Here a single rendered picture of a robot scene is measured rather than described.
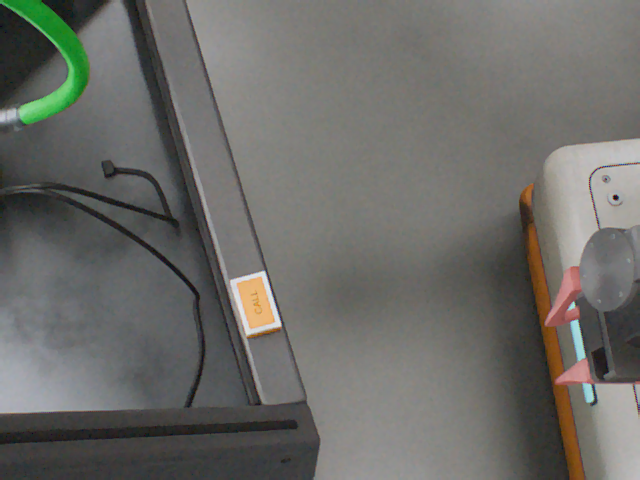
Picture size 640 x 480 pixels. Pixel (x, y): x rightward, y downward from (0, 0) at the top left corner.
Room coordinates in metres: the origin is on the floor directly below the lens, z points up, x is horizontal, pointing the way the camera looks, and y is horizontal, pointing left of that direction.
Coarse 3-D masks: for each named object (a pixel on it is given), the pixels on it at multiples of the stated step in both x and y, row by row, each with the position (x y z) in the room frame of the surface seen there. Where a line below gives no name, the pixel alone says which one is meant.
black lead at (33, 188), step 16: (144, 176) 0.50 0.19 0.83; (0, 192) 0.40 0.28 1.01; (16, 192) 0.40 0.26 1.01; (32, 192) 0.39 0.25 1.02; (48, 192) 0.40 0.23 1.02; (80, 192) 0.41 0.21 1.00; (160, 192) 0.49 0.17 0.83; (80, 208) 0.39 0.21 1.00; (128, 208) 0.43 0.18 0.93; (112, 224) 0.40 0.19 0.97; (176, 224) 0.45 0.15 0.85; (160, 256) 0.40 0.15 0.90; (176, 272) 0.39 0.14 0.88; (192, 288) 0.39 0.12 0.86; (192, 384) 0.30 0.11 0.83
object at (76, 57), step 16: (0, 0) 0.37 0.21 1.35; (16, 0) 0.38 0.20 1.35; (32, 0) 0.38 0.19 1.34; (32, 16) 0.37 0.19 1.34; (48, 16) 0.38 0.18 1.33; (48, 32) 0.37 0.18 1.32; (64, 32) 0.38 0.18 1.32; (64, 48) 0.37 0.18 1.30; (80, 48) 0.38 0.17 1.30; (80, 64) 0.38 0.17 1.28; (80, 80) 0.38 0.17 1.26; (48, 96) 0.38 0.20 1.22; (64, 96) 0.38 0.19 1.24; (32, 112) 0.38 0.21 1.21; (48, 112) 0.37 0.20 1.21
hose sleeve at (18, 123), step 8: (16, 104) 0.39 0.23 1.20; (24, 104) 0.39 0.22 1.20; (0, 112) 0.38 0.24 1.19; (8, 112) 0.38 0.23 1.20; (16, 112) 0.38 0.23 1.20; (0, 120) 0.37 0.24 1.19; (8, 120) 0.37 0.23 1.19; (16, 120) 0.37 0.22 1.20; (0, 128) 0.37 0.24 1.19; (8, 128) 0.37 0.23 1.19; (16, 128) 0.37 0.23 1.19; (24, 128) 0.37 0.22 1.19
